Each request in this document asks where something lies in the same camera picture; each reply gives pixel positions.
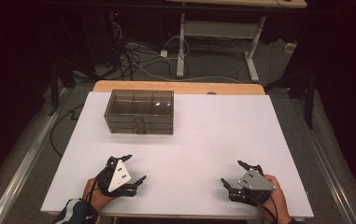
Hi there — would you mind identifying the black floor cable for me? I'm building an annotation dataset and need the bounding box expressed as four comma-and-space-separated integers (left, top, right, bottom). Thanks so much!
49, 104, 85, 159

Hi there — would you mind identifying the person's right hand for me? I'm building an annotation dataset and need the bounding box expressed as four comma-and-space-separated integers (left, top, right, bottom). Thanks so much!
254, 175, 292, 223

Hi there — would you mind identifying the tangle of black cables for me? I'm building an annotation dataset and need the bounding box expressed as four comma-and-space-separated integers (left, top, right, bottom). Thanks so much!
102, 18, 167, 82

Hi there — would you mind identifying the clear brown drawer box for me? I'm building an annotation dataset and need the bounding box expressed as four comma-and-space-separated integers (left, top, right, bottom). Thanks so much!
104, 89, 175, 135

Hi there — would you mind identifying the long white floor cable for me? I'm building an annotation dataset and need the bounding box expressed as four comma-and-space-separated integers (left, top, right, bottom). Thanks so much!
125, 55, 243, 85

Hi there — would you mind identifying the person's left hand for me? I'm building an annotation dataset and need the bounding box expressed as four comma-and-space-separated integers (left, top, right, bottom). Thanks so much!
82, 177, 114, 213

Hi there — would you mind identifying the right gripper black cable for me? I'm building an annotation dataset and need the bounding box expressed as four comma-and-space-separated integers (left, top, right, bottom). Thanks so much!
249, 193, 280, 224

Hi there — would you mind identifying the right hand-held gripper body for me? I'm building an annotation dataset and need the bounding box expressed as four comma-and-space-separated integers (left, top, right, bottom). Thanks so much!
227, 164, 278, 206

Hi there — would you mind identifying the white table sheet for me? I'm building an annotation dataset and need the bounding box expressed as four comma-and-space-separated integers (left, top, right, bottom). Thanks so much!
40, 91, 315, 218

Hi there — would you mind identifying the metal floor rail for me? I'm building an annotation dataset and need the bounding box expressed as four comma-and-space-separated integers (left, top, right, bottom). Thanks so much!
0, 88, 68, 224
292, 98, 356, 224

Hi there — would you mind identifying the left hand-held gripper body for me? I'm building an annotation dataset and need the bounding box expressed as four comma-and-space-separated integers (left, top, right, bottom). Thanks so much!
96, 156, 137, 198

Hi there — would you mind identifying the black metal stand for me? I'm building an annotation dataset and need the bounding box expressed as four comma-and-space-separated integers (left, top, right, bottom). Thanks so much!
48, 57, 61, 117
263, 62, 319, 131

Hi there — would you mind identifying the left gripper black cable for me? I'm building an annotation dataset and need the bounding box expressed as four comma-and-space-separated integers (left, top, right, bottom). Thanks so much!
84, 167, 112, 220

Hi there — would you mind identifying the white-legged wooden desk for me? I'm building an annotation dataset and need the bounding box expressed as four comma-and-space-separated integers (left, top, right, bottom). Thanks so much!
165, 0, 308, 84

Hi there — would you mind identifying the clear plastic drawer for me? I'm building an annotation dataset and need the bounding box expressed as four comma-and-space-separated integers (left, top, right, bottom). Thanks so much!
107, 127, 174, 135

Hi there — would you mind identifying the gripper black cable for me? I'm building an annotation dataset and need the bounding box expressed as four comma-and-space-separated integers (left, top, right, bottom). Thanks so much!
84, 167, 112, 220
249, 193, 280, 224

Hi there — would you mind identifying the white power strip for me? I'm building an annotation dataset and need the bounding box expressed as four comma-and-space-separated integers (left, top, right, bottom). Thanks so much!
283, 41, 299, 54

